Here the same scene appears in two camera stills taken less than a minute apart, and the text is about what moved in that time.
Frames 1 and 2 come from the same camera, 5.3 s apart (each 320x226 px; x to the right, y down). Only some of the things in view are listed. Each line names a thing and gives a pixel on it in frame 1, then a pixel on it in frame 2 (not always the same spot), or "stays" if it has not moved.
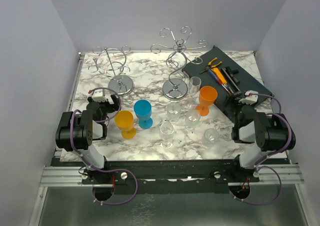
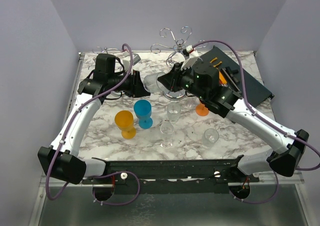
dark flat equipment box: (235, 87) stays
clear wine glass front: (167, 130) stays
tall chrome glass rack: (175, 87) stays
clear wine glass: (211, 135) stays
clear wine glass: (192, 117) → (153, 85)
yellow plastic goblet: (124, 120) stays
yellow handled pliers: (209, 66) stays
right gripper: (232, 99) → (171, 79)
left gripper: (113, 107) → (136, 88)
